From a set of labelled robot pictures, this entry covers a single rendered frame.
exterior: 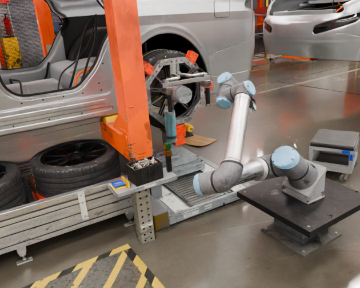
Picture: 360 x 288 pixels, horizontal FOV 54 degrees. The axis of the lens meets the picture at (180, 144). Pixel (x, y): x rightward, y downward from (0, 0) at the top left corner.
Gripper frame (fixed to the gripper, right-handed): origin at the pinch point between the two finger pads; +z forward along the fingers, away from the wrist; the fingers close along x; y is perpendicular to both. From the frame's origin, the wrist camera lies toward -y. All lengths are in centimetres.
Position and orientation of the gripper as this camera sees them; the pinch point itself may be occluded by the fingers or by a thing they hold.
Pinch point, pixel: (254, 108)
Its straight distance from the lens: 242.3
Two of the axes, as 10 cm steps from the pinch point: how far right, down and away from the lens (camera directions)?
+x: 7.6, -4.3, -4.9
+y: 0.0, 7.5, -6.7
